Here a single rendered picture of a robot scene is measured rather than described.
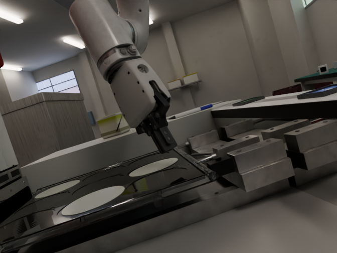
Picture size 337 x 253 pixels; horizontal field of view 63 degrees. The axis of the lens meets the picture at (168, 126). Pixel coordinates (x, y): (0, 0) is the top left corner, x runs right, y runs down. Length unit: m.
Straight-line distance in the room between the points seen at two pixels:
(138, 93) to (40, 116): 4.02
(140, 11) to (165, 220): 0.42
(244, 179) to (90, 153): 0.46
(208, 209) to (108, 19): 0.38
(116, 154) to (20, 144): 3.98
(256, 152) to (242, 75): 9.74
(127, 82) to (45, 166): 0.39
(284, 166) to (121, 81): 0.31
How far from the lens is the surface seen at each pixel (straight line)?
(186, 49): 10.19
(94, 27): 0.55
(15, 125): 4.70
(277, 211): 0.44
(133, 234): 0.45
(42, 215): 0.50
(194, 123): 0.78
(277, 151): 0.45
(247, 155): 0.43
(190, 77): 9.39
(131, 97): 0.50
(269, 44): 9.51
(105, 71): 0.53
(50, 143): 4.45
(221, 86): 10.06
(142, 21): 0.63
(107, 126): 0.90
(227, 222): 0.43
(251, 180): 0.43
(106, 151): 0.77
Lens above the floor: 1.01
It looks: 4 degrees down
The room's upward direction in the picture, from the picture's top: 17 degrees counter-clockwise
